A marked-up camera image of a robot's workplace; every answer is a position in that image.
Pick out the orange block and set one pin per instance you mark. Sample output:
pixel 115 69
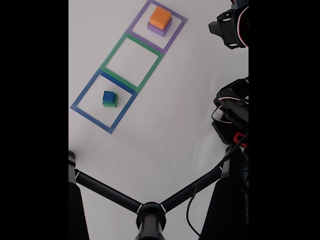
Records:
pixel 160 16

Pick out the small blue cube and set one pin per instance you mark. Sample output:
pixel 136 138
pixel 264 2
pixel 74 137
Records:
pixel 108 96

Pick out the green block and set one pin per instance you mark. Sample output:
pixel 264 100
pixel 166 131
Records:
pixel 111 104

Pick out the purple block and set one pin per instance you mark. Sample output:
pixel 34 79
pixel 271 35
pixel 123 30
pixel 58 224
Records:
pixel 156 31

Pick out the purple tape square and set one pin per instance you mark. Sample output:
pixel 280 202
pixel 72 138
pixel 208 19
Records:
pixel 147 42

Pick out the green tape square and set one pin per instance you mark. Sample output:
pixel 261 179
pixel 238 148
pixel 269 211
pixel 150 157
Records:
pixel 110 56

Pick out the red clamp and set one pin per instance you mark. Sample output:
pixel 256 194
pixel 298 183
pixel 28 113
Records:
pixel 240 138

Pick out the blue tape square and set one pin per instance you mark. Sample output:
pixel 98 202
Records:
pixel 92 117

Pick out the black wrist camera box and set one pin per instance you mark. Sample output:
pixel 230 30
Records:
pixel 236 4

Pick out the black camera tripod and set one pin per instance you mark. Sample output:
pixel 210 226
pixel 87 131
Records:
pixel 150 220

